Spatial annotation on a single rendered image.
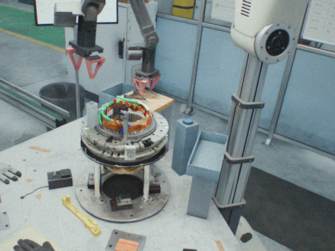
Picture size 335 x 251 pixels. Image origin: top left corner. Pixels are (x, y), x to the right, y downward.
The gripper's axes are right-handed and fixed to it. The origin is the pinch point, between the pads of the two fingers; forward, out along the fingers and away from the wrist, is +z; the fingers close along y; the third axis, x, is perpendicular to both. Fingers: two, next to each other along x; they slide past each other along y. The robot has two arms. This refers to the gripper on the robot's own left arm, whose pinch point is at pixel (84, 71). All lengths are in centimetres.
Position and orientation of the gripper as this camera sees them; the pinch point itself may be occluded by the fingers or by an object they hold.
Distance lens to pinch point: 108.5
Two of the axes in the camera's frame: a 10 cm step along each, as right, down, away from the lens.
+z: -1.7, 8.5, 5.0
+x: 6.6, -2.7, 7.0
